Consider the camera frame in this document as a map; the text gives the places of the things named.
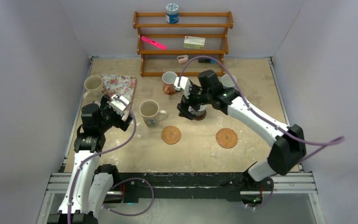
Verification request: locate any dark brown wooden coaster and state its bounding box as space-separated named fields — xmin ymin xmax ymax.
xmin=194 ymin=112 xmax=207 ymax=121

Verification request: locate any floral serving tray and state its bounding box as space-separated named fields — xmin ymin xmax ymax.
xmin=102 ymin=74 xmax=137 ymax=106

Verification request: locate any black blue marker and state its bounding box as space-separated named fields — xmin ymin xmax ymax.
xmin=198 ymin=58 xmax=216 ymax=63

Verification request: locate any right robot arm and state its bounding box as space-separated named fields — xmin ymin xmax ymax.
xmin=174 ymin=70 xmax=306 ymax=190

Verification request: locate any brown orange mug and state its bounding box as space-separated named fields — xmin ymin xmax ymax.
xmin=162 ymin=71 xmax=178 ymax=95

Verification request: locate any small grey mug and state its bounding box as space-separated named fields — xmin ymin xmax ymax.
xmin=195 ymin=105 xmax=207 ymax=118

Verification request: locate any woven rattan coaster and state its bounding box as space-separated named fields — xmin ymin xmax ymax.
xmin=216 ymin=128 xmax=238 ymax=149
xmin=161 ymin=126 xmax=182 ymax=145

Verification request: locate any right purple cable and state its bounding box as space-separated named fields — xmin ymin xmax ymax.
xmin=179 ymin=56 xmax=345 ymax=211

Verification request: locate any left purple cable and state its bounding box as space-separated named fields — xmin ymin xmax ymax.
xmin=67 ymin=96 xmax=155 ymax=224

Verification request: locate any purple cable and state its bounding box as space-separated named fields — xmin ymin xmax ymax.
xmin=179 ymin=56 xmax=345 ymax=211
xmin=67 ymin=96 xmax=155 ymax=224

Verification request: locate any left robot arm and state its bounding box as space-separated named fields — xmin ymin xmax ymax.
xmin=47 ymin=94 xmax=134 ymax=224

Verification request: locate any pink marker pen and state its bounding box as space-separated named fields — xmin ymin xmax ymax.
xmin=140 ymin=36 xmax=166 ymax=50

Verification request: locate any beige floral mug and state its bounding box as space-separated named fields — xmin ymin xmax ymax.
xmin=83 ymin=75 xmax=108 ymax=101

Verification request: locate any blue mug white inside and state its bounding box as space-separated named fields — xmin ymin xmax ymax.
xmin=220 ymin=74 xmax=237 ymax=89

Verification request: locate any pink tape dispenser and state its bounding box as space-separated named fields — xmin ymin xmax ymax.
xmin=177 ymin=55 xmax=188 ymax=64

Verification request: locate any woven rattan coaster right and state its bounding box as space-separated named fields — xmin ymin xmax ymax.
xmin=216 ymin=128 xmax=238 ymax=149

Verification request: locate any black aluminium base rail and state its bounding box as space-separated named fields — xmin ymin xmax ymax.
xmin=45 ymin=172 xmax=318 ymax=205

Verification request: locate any blue-lidded white jar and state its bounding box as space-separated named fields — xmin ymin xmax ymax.
xmin=165 ymin=3 xmax=179 ymax=24

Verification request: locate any green white small box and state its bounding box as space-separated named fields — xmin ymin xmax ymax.
xmin=183 ymin=36 xmax=206 ymax=49

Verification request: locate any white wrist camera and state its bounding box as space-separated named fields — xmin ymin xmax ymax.
xmin=173 ymin=76 xmax=191 ymax=92
xmin=109 ymin=94 xmax=131 ymax=120

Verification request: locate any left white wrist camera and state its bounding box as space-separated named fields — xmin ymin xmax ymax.
xmin=109 ymin=94 xmax=131 ymax=120

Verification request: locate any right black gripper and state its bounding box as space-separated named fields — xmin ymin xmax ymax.
xmin=178 ymin=83 xmax=213 ymax=121

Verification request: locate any wooden three-tier shelf rack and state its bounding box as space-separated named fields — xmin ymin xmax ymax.
xmin=132 ymin=11 xmax=234 ymax=77

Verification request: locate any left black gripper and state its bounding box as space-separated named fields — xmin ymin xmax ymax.
xmin=97 ymin=95 xmax=132 ymax=133

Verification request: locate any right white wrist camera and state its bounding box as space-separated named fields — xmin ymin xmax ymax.
xmin=173 ymin=76 xmax=191 ymax=92

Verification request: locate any woven rattan coaster left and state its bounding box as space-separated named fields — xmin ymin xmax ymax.
xmin=161 ymin=126 xmax=182 ymax=145

